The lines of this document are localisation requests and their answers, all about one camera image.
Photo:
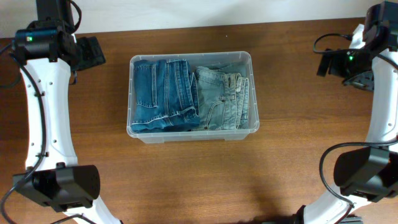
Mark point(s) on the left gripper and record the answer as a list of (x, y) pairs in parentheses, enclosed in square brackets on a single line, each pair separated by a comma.
[(94, 53)]

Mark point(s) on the light blue jeans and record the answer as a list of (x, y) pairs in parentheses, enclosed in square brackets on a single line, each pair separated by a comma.
[(223, 96)]

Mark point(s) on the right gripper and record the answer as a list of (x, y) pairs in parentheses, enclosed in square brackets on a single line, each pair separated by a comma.
[(366, 83)]

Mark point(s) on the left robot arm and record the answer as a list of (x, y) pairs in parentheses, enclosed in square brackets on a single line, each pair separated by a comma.
[(49, 56)]

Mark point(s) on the clear plastic storage container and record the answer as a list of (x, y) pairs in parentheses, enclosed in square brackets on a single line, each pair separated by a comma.
[(195, 60)]

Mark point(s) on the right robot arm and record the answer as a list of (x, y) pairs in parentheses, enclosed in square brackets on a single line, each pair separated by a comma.
[(356, 174)]

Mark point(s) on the dark blue jeans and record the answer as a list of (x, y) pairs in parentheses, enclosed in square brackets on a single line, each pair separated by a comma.
[(166, 97)]

